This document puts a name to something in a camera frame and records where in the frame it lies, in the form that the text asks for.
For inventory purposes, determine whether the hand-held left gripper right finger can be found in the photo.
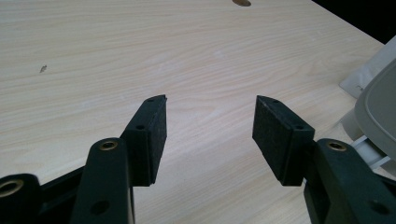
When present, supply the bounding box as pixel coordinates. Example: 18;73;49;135
251;94;396;224

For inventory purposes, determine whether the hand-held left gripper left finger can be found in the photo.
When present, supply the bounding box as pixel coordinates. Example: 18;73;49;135
69;93;168;224

